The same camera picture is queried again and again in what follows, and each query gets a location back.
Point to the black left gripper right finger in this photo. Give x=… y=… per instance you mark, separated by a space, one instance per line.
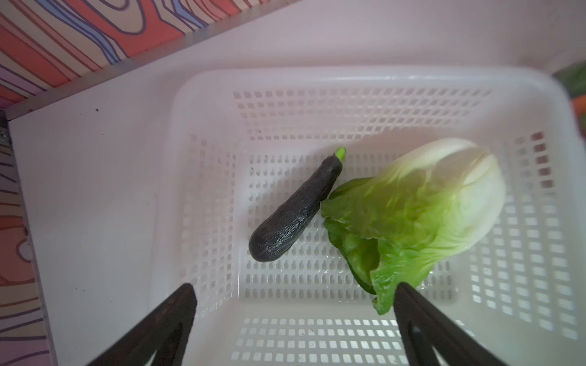
x=426 y=333

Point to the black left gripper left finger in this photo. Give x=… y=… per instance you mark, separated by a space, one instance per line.
x=161 y=337

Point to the green lettuce cabbage toy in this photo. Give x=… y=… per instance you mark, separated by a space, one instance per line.
x=434 y=202

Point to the white plastic perforated basket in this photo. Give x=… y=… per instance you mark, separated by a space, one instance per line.
x=239 y=142

